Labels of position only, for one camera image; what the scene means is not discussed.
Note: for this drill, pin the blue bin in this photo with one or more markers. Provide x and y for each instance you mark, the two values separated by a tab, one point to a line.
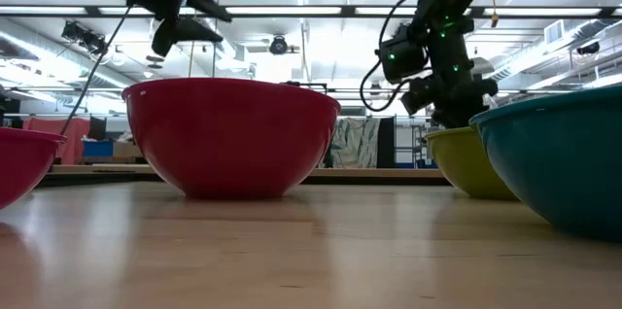
97	148

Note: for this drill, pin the cardboard box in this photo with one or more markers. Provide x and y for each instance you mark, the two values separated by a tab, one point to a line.
127	149

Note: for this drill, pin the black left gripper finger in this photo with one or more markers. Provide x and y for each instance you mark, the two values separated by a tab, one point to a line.
209	5
196	31

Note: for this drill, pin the black ceiling light fixture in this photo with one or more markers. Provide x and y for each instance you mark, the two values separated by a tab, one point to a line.
85	37

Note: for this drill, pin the round black ceiling camera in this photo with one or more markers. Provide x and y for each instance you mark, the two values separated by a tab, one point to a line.
278	45

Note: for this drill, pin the dark monitor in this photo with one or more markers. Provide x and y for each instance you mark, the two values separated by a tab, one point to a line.
98	128

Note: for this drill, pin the yellow-green plastic bowl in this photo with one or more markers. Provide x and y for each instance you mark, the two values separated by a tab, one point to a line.
461	163

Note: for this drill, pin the teal plastic bowl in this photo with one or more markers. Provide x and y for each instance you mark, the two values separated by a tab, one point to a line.
559	163

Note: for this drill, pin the wooden shelf board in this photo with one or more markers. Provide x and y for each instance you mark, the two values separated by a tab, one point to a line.
369	174

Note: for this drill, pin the red plastic bowl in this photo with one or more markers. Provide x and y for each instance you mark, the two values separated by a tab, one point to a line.
228	139

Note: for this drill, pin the red cloth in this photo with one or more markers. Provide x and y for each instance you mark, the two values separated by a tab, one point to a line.
68	141

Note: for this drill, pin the magenta plastic bowl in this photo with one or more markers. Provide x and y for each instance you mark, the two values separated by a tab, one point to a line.
22	163

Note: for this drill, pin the black overhead frame bar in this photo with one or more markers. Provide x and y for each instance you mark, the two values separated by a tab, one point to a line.
291	10

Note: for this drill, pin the leaf pattern curtain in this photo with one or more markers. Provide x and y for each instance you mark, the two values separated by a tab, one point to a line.
355	143

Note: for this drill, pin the black panel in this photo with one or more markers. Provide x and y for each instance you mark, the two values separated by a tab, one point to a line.
387	143

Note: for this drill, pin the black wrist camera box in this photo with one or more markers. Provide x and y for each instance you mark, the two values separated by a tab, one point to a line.
401	58

